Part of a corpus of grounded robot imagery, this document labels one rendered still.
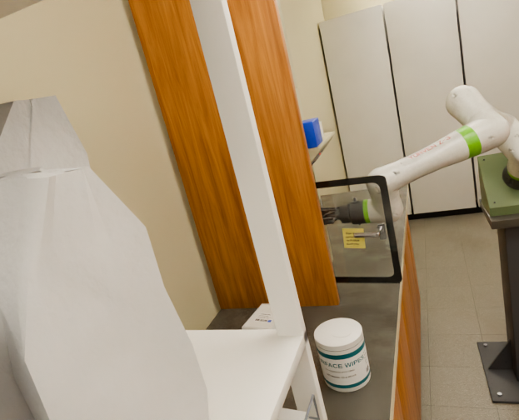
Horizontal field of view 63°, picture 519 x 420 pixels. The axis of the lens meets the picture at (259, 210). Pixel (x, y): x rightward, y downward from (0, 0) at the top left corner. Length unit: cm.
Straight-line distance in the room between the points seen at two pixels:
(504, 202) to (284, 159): 116
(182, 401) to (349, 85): 428
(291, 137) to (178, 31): 51
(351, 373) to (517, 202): 131
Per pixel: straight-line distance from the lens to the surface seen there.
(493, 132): 170
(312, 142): 150
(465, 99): 178
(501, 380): 272
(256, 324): 154
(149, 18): 159
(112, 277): 38
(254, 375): 68
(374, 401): 122
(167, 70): 157
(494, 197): 224
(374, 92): 457
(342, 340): 118
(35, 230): 36
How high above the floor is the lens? 176
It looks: 16 degrees down
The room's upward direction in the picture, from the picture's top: 14 degrees counter-clockwise
